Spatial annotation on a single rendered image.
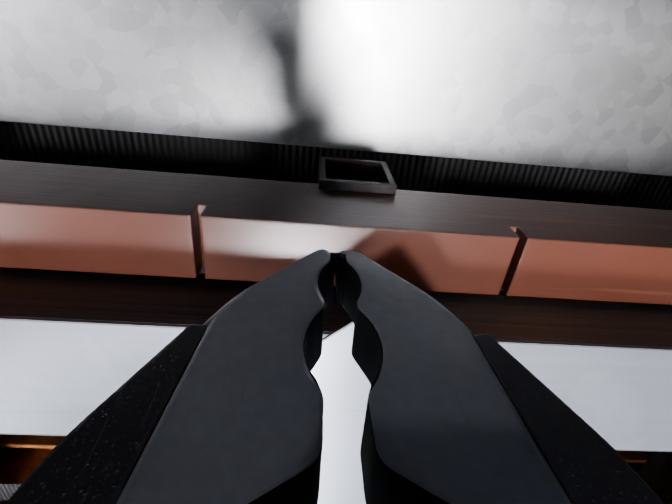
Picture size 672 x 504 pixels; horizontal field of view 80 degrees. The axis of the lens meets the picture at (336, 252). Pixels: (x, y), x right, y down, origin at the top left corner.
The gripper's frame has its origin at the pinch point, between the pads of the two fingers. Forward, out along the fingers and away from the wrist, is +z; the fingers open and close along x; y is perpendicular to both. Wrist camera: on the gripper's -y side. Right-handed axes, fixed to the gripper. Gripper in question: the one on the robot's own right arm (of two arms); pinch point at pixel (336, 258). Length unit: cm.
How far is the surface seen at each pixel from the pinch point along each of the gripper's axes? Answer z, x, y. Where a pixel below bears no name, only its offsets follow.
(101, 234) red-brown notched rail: 9.1, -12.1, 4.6
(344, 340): 5.5, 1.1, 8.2
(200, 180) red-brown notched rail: 14.1, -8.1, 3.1
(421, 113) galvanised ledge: 23.9, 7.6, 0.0
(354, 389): 5.5, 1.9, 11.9
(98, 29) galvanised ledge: 23.5, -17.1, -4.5
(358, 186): 14.3, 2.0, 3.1
